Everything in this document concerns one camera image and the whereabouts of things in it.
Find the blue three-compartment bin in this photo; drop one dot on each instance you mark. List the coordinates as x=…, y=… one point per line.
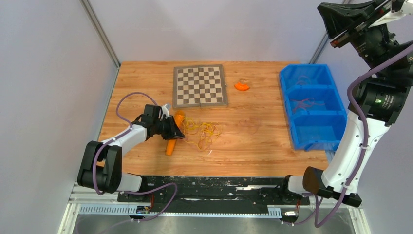
x=316, y=115

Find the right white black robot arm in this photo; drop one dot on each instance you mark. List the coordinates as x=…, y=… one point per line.
x=376, y=97

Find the right corner aluminium post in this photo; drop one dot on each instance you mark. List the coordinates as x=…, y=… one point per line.
x=324, y=40

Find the orange carrot toy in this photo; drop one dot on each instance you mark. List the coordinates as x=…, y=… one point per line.
x=178, y=117

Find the orange curved plastic piece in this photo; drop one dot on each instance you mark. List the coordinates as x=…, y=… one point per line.
x=241, y=86

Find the left corner aluminium post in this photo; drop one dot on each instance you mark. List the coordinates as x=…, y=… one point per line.
x=100, y=31

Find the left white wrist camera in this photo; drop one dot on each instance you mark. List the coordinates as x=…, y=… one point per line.
x=165, y=110

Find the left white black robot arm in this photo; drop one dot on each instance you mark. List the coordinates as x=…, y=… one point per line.
x=101, y=166

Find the corner aluminium post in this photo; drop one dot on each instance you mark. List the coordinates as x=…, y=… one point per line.
x=100, y=31
x=324, y=40

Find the wooden chessboard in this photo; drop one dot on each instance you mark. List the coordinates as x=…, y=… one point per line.
x=199, y=86

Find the aluminium frame rail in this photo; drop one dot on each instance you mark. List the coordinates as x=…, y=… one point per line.
x=89, y=213

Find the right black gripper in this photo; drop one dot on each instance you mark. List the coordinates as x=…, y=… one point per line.
x=348, y=18

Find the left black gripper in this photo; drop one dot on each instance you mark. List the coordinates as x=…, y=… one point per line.
x=174, y=132

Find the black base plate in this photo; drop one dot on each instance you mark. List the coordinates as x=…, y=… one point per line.
x=214, y=195

